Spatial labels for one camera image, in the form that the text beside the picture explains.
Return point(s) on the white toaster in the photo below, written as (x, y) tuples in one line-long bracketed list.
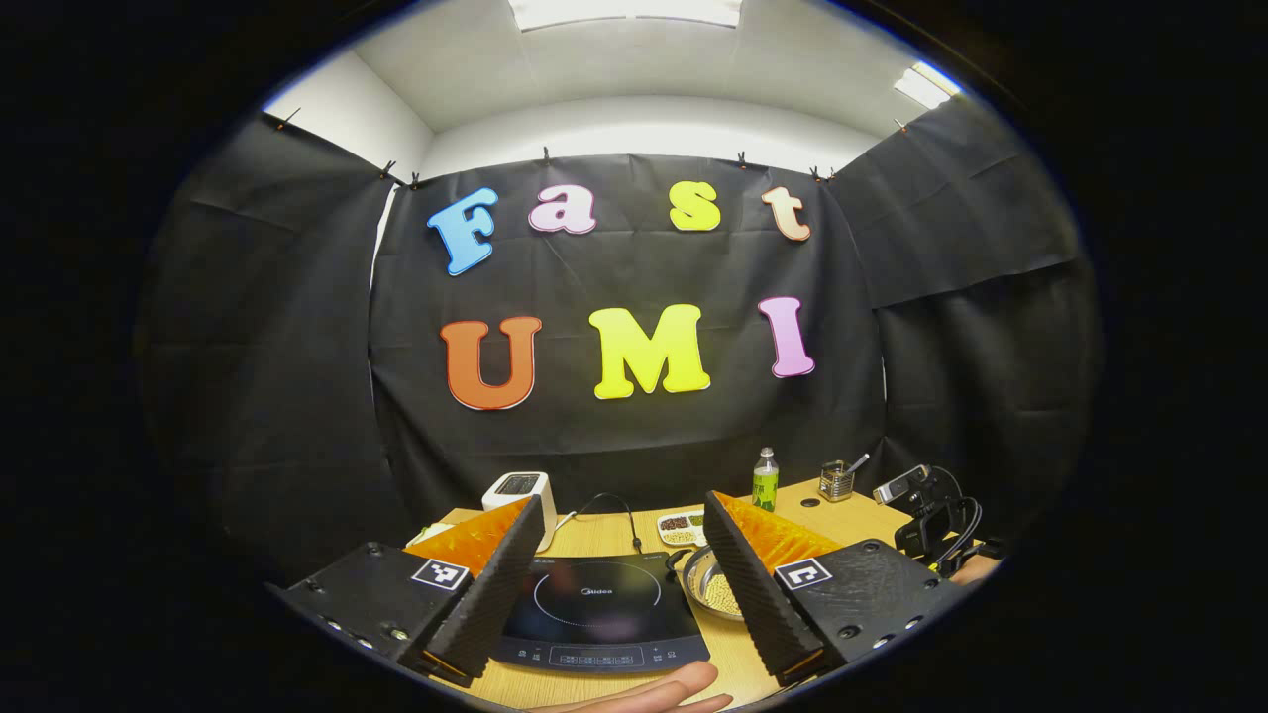
[(520, 500)]

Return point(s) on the metal spoon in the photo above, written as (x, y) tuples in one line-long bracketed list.
[(858, 462)]

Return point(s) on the pile of yellow soybeans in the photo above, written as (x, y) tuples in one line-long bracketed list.
[(723, 594)]

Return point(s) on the white divided dish of beans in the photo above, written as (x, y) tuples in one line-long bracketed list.
[(679, 528)]

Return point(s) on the small tray with bread slice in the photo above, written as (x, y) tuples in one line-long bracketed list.
[(436, 532)]

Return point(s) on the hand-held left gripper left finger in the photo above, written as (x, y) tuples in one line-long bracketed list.
[(485, 594)]

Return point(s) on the black induction cooktop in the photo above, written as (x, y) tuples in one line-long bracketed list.
[(599, 609)]

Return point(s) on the small ceiling light panel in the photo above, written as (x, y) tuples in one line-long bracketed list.
[(926, 86)]

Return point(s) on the long ceiling light panel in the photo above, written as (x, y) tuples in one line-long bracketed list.
[(624, 10)]

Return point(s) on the black backdrop cloth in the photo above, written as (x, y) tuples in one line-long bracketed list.
[(634, 297)]

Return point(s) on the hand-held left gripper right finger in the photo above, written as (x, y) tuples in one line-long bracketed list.
[(758, 594)]

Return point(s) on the green label drink bottle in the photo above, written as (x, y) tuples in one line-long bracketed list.
[(765, 485)]

